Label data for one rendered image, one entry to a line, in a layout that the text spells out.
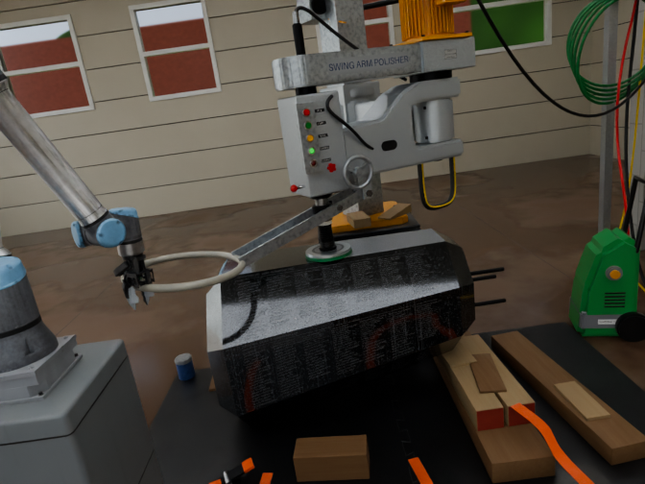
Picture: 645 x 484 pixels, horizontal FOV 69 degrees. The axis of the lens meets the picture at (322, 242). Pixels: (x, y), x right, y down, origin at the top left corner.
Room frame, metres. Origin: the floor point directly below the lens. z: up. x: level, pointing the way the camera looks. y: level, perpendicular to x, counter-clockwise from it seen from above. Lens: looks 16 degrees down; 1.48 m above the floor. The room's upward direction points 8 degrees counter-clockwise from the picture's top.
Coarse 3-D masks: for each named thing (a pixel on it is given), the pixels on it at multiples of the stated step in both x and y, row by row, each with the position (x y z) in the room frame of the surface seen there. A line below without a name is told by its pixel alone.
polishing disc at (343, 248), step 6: (312, 246) 2.19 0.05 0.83; (318, 246) 2.17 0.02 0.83; (342, 246) 2.12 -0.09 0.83; (348, 246) 2.10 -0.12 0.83; (306, 252) 2.11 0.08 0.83; (312, 252) 2.09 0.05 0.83; (318, 252) 2.08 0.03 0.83; (324, 252) 2.07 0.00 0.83; (330, 252) 2.05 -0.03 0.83; (336, 252) 2.04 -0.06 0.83; (342, 252) 2.03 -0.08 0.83
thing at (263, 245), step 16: (352, 192) 2.24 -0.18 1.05; (368, 192) 2.10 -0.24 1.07; (336, 208) 2.07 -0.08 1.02; (288, 224) 2.10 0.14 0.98; (304, 224) 2.01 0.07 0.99; (320, 224) 2.04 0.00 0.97; (256, 240) 2.03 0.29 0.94; (272, 240) 1.95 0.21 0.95; (288, 240) 1.97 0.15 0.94; (240, 256) 1.89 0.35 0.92; (256, 256) 1.91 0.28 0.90
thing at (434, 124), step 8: (416, 104) 2.36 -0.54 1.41; (424, 104) 2.30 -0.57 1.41; (432, 104) 2.29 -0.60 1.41; (440, 104) 2.29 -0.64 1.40; (448, 104) 2.30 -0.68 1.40; (416, 112) 2.35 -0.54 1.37; (424, 112) 2.31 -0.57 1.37; (432, 112) 2.29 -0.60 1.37; (440, 112) 2.29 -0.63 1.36; (448, 112) 2.30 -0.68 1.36; (416, 120) 2.36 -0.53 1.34; (424, 120) 2.31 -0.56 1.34; (432, 120) 2.29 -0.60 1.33; (440, 120) 2.29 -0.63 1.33; (448, 120) 2.30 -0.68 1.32; (416, 128) 2.36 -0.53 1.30; (424, 128) 2.31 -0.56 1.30; (432, 128) 2.29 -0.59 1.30; (440, 128) 2.29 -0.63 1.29; (448, 128) 2.30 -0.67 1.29; (416, 136) 2.37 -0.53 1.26; (424, 136) 2.31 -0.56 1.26; (432, 136) 2.29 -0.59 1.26; (440, 136) 2.28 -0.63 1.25; (448, 136) 2.30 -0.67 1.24
